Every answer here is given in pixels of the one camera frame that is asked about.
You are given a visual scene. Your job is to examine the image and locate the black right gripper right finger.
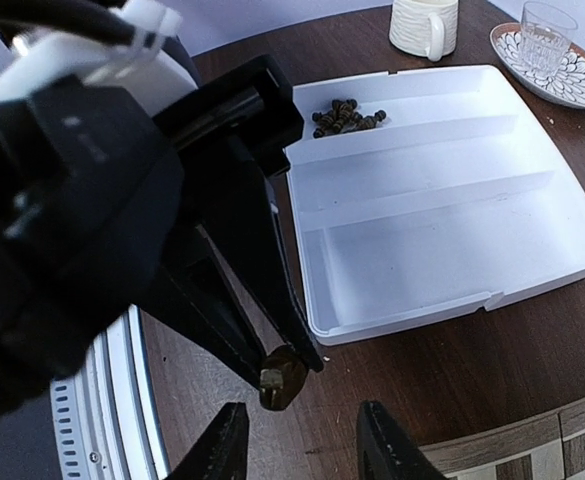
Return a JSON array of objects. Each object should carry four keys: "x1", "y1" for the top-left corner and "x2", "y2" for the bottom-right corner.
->
[{"x1": 356, "y1": 401, "x2": 445, "y2": 480}]

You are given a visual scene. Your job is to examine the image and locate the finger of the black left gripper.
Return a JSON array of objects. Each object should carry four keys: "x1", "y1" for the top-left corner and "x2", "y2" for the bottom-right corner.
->
[{"x1": 136, "y1": 225, "x2": 266, "y2": 388}]

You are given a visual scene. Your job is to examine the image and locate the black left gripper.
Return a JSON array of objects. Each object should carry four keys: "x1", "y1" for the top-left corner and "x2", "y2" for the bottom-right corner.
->
[{"x1": 153, "y1": 54, "x2": 323, "y2": 372}]

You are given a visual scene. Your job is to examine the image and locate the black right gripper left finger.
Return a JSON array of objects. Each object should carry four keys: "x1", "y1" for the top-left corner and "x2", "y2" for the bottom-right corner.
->
[{"x1": 165, "y1": 402, "x2": 249, "y2": 480}]

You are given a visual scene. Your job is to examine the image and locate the dark knight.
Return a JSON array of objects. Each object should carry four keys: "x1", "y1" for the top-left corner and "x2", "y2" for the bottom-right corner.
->
[{"x1": 259, "y1": 345, "x2": 308, "y2": 411}]

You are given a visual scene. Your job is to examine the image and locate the white plastic compartment tray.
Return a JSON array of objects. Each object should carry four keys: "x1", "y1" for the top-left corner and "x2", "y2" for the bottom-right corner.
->
[{"x1": 287, "y1": 65, "x2": 585, "y2": 346}]

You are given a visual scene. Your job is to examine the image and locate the dark chess piece long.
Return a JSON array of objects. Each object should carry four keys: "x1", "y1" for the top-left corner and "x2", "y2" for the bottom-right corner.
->
[{"x1": 312, "y1": 112, "x2": 351, "y2": 139}]

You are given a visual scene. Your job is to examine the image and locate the dark chess piece small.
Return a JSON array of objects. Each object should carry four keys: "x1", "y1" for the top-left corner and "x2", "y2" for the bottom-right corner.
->
[{"x1": 331, "y1": 99, "x2": 358, "y2": 118}]

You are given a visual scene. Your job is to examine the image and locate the dark chess piece lower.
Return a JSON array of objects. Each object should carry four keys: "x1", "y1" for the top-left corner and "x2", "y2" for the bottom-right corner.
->
[{"x1": 357, "y1": 110, "x2": 387, "y2": 130}]

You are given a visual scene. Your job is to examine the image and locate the wooden chessboard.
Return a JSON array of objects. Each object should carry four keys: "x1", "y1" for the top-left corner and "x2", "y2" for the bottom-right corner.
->
[{"x1": 422, "y1": 398, "x2": 585, "y2": 479}]

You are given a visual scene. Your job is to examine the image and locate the cream ribbed mug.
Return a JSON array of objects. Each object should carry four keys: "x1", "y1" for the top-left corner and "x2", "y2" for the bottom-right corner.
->
[{"x1": 388, "y1": 0, "x2": 459, "y2": 62}]

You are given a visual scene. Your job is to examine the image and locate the clear drinking glass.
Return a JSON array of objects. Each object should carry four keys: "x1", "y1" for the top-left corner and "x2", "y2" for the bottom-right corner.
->
[{"x1": 519, "y1": 1, "x2": 578, "y2": 81}]

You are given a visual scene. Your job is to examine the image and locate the patterned ceramic plate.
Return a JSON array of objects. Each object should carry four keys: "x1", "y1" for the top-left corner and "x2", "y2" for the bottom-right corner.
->
[{"x1": 489, "y1": 22, "x2": 585, "y2": 110}]

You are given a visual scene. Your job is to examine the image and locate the aluminium front rail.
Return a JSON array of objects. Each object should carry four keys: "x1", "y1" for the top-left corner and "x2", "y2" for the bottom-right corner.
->
[{"x1": 50, "y1": 305, "x2": 171, "y2": 479}]

